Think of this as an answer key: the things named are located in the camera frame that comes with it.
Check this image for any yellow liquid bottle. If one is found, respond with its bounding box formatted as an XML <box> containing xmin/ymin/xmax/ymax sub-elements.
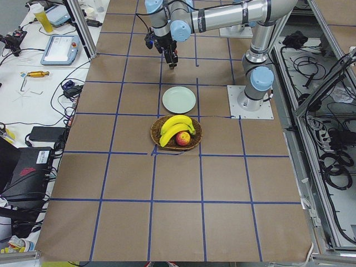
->
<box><xmin>33</xmin><ymin>7</ymin><xmax>53</xmax><ymax>33</ymax></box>

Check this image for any blue teach pendant far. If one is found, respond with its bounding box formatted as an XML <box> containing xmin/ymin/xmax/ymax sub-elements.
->
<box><xmin>45</xmin><ymin>4</ymin><xmax>71</xmax><ymax>27</ymax></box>

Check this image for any black power adapter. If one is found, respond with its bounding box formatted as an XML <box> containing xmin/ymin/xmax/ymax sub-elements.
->
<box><xmin>29</xmin><ymin>126</ymin><xmax>65</xmax><ymax>142</ymax></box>

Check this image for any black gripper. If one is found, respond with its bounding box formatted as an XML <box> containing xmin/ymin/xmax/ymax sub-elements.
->
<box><xmin>154</xmin><ymin>34</ymin><xmax>178</xmax><ymax>69</ymax></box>

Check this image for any red yellow apple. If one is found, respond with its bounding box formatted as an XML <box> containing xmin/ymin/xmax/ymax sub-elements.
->
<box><xmin>175</xmin><ymin>131</ymin><xmax>191</xmax><ymax>146</ymax></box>

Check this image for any brown wicker basket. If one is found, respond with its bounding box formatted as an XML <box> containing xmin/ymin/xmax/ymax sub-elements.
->
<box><xmin>150</xmin><ymin>115</ymin><xmax>202</xmax><ymax>151</ymax></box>

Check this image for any light green plate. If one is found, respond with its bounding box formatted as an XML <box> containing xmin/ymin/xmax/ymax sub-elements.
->
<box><xmin>162</xmin><ymin>86</ymin><xmax>196</xmax><ymax>114</ymax></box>

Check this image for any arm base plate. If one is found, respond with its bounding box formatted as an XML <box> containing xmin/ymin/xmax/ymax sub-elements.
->
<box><xmin>219</xmin><ymin>24</ymin><xmax>253</xmax><ymax>38</ymax></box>
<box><xmin>227</xmin><ymin>85</ymin><xmax>274</xmax><ymax>120</ymax></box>

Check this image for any black computer box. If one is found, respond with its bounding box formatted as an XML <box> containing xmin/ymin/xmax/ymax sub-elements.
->
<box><xmin>1</xmin><ymin>147</ymin><xmax>54</xmax><ymax>200</ymax></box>

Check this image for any aluminium frame post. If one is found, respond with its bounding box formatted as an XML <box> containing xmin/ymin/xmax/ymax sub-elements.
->
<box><xmin>62</xmin><ymin>0</ymin><xmax>97</xmax><ymax>59</ymax></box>

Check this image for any blue teach pendant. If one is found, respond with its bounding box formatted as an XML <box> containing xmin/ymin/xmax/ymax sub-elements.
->
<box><xmin>41</xmin><ymin>35</ymin><xmax>80</xmax><ymax>66</ymax></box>
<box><xmin>45</xmin><ymin>4</ymin><xmax>71</xmax><ymax>27</ymax></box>

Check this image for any yellow banana bunch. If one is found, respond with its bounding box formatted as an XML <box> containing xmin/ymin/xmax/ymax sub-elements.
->
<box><xmin>159</xmin><ymin>115</ymin><xmax>196</xmax><ymax>147</ymax></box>

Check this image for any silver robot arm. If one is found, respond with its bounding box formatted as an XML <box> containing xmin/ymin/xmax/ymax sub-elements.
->
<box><xmin>145</xmin><ymin>0</ymin><xmax>296</xmax><ymax>112</ymax></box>

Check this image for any white paper cup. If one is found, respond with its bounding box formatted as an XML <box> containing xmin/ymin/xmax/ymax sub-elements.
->
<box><xmin>84</xmin><ymin>7</ymin><xmax>96</xmax><ymax>20</ymax></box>

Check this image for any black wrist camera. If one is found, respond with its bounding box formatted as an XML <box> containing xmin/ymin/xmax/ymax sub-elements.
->
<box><xmin>144</xmin><ymin>28</ymin><xmax>154</xmax><ymax>50</ymax></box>

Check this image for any blue teach pendant near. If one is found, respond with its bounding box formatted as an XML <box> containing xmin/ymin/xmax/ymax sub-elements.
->
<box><xmin>41</xmin><ymin>35</ymin><xmax>80</xmax><ymax>66</ymax></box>

